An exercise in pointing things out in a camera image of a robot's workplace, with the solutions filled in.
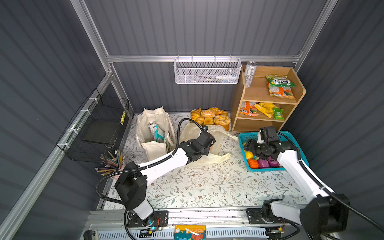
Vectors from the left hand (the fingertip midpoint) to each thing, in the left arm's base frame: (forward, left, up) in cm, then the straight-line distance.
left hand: (204, 143), depth 83 cm
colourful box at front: (-39, +10, -16) cm, 44 cm away
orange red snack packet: (+23, -31, +4) cm, 39 cm away
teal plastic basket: (+8, -27, -7) cm, 29 cm away
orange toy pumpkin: (-9, -29, -11) cm, 32 cm away
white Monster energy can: (+17, +32, -4) cm, 36 cm away
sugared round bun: (+32, -6, -8) cm, 34 cm away
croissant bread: (+34, +3, -12) cm, 36 cm away
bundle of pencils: (-8, +52, -4) cm, 53 cm away
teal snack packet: (+12, +27, -6) cm, 30 cm away
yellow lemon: (-5, -27, -7) cm, 28 cm away
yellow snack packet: (+22, -43, +4) cm, 49 cm away
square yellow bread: (+26, -7, -11) cm, 29 cm away
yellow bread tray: (+31, -9, -10) cm, 34 cm away
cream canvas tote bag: (+20, +27, +2) cm, 34 cm away
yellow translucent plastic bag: (+2, -10, -14) cm, 18 cm away
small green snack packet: (+17, -49, +4) cm, 52 cm away
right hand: (-4, -26, -1) cm, 26 cm away
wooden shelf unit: (+17, -39, +15) cm, 46 cm away
